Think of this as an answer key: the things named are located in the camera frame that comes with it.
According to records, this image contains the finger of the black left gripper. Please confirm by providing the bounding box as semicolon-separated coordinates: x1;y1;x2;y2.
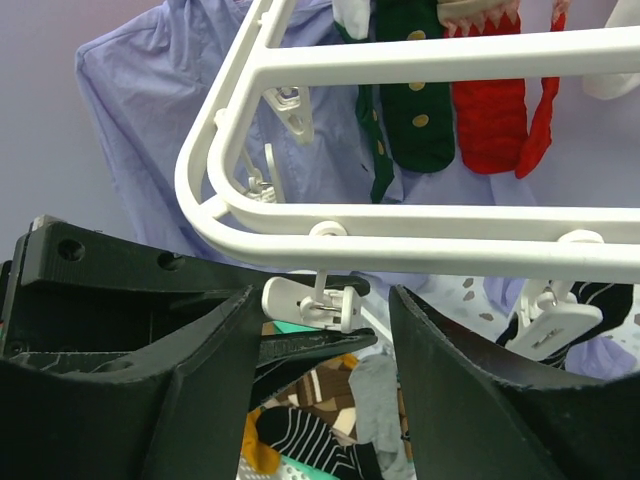
257;332;378;373

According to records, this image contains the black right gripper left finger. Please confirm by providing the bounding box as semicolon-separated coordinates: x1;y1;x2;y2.
1;287;262;479

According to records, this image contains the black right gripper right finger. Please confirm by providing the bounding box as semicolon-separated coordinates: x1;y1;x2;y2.
389;286;639;479

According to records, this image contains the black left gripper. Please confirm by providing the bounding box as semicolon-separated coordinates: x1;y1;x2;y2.
1;221;369;358

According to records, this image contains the white hanger clip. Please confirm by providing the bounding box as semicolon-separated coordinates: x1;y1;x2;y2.
505;279;603;361
261;270;361;333

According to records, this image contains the black white striped sock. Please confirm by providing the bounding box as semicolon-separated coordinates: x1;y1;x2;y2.
256;406;383;479

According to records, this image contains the white clip sock hanger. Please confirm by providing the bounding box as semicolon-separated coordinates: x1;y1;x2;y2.
174;1;639;282

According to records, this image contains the brown patterned sock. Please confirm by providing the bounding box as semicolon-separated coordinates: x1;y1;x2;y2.
264;354;358;445

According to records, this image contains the mustard yellow sock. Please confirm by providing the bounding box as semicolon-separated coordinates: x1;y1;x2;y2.
241;408;281;475

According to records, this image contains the grey sock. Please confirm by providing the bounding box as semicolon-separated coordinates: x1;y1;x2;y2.
349;354;413;479

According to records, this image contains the mint green sock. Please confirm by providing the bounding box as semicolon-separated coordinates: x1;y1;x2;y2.
237;319;331;480

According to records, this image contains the lavender hanging shirt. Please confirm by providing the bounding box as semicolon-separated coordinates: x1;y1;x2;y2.
74;0;639;379

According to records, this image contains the dark green dotted sock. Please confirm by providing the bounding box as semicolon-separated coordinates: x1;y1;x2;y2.
332;1;456;203

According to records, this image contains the red hanging sock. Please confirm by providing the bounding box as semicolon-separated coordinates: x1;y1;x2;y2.
437;1;560;179

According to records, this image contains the white black-striped hanging sock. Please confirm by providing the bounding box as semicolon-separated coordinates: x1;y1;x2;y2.
582;0;640;101

